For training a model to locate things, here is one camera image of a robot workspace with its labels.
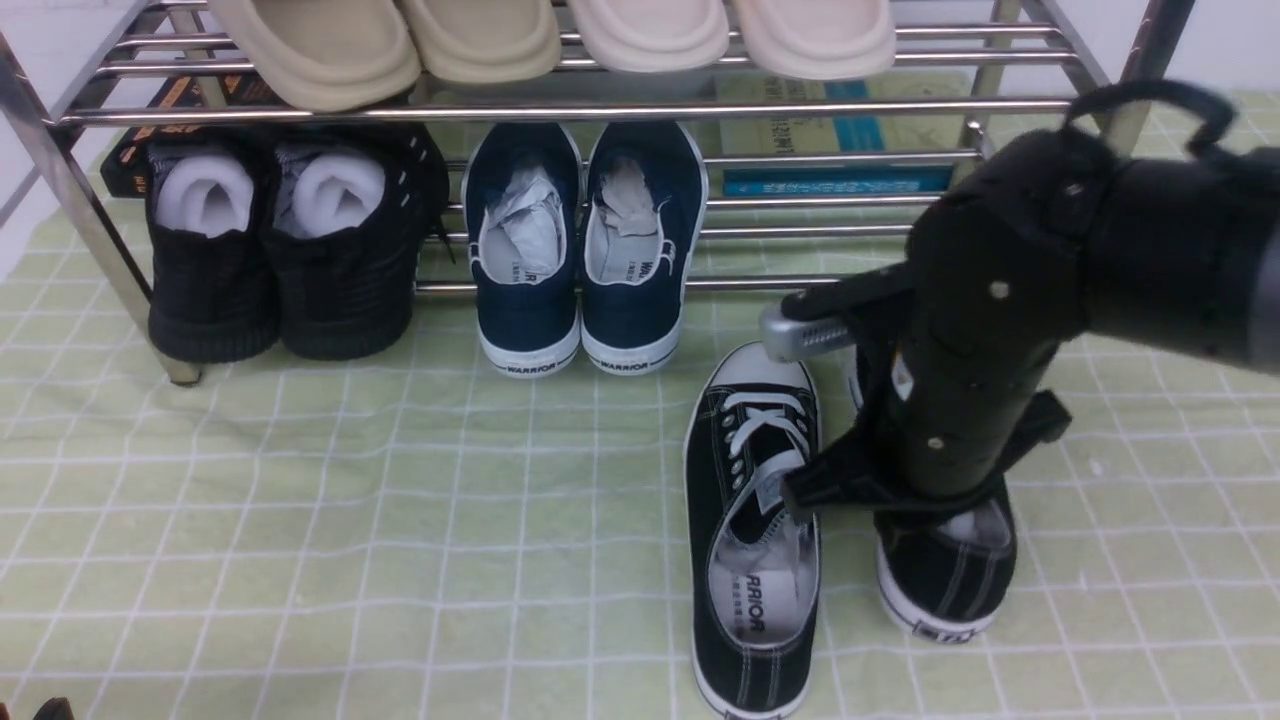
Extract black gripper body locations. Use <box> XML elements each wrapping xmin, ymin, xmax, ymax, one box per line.
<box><xmin>781</xmin><ymin>263</ymin><xmax>1053</xmax><ymax>525</ymax></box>

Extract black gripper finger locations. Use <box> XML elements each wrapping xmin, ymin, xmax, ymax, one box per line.
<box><xmin>781</xmin><ymin>427</ymin><xmax>901</xmax><ymax>521</ymax></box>
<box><xmin>995</xmin><ymin>389</ymin><xmax>1073</xmax><ymax>480</ymax></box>

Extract black canvas sneaker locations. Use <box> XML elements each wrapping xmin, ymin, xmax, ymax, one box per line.
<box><xmin>872</xmin><ymin>483</ymin><xmax>1018</xmax><ymax>644</ymax></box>
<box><xmin>684</xmin><ymin>342</ymin><xmax>822</xmax><ymax>719</ymax></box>

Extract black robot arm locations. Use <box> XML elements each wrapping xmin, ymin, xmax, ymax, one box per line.
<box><xmin>762</xmin><ymin>79</ymin><xmax>1279</xmax><ymax>521</ymax></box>

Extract stainless steel shoe rack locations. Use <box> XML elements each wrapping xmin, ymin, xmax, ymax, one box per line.
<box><xmin>0</xmin><ymin>0</ymin><xmax>1196</xmax><ymax>388</ymax></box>

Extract green blue shoe box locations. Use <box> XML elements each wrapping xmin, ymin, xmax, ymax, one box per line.
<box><xmin>716</xmin><ymin>69</ymin><xmax>972</xmax><ymax>197</ymax></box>

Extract navy slip-on shoe right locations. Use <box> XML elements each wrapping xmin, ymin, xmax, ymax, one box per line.
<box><xmin>580</xmin><ymin>120</ymin><xmax>710</xmax><ymax>375</ymax></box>

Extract navy slip-on shoe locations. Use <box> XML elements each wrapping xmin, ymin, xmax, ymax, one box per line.
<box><xmin>461</xmin><ymin>123</ymin><xmax>582</xmax><ymax>379</ymax></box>
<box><xmin>580</xmin><ymin>120</ymin><xmax>710</xmax><ymax>375</ymax></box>

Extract cream slipper far right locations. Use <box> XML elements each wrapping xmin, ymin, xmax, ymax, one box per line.
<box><xmin>733</xmin><ymin>1</ymin><xmax>896</xmax><ymax>81</ymax></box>

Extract cream slipper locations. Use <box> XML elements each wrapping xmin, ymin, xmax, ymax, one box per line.
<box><xmin>733</xmin><ymin>1</ymin><xmax>896</xmax><ymax>81</ymax></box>
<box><xmin>567</xmin><ymin>1</ymin><xmax>730</xmax><ymax>74</ymax></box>

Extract navy slip-on shoe left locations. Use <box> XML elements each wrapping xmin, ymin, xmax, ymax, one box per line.
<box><xmin>461</xmin><ymin>123</ymin><xmax>582</xmax><ymax>379</ymax></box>

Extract black knit shoe right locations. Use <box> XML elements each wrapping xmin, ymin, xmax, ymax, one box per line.
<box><xmin>259</xmin><ymin>124</ymin><xmax>451</xmax><ymax>361</ymax></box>

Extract black knit shoe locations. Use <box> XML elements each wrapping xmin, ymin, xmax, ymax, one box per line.
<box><xmin>259</xmin><ymin>124</ymin><xmax>451</xmax><ymax>361</ymax></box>
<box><xmin>145</xmin><ymin>132</ymin><xmax>282</xmax><ymax>365</ymax></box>

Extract beige slipper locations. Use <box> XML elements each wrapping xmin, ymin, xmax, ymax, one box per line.
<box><xmin>209</xmin><ymin>1</ymin><xmax>422</xmax><ymax>113</ymax></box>
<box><xmin>396</xmin><ymin>1</ymin><xmax>562</xmax><ymax>85</ymax></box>

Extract black knit shoe left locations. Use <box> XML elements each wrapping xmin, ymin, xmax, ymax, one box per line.
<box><xmin>145</xmin><ymin>132</ymin><xmax>282</xmax><ymax>365</ymax></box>

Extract beige slipper far left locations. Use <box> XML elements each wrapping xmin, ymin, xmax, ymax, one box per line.
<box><xmin>209</xmin><ymin>1</ymin><xmax>422</xmax><ymax>113</ymax></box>

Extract black orange shoe box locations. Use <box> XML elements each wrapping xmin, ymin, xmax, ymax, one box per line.
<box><xmin>99</xmin><ymin>74</ymin><xmax>280</xmax><ymax>199</ymax></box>

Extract black object bottom corner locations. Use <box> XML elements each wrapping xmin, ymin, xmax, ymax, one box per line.
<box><xmin>33</xmin><ymin>697</ymin><xmax>76</xmax><ymax>720</ymax></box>

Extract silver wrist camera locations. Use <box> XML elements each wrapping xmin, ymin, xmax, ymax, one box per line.
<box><xmin>759</xmin><ymin>302</ymin><xmax>855</xmax><ymax>363</ymax></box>

